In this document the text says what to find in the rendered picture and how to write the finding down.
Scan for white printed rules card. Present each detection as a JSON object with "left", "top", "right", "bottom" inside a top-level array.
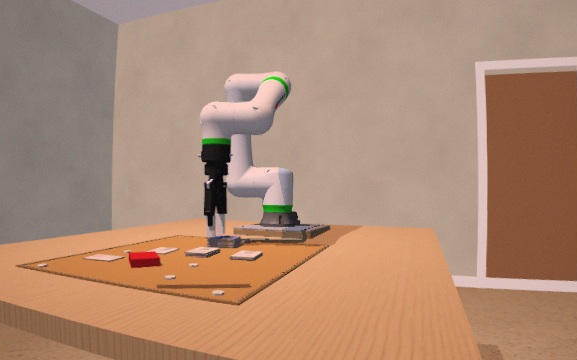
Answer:
[{"left": 82, "top": 254, "right": 125, "bottom": 262}]

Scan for brown thin flat bar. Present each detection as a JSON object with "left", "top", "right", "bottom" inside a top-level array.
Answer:
[{"left": 157, "top": 283, "right": 250, "bottom": 288}]

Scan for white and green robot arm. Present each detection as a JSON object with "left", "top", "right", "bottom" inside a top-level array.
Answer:
[{"left": 198, "top": 72, "right": 300, "bottom": 227}]

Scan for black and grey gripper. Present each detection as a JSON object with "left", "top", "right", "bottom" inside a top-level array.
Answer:
[{"left": 204, "top": 163, "right": 228, "bottom": 237}]

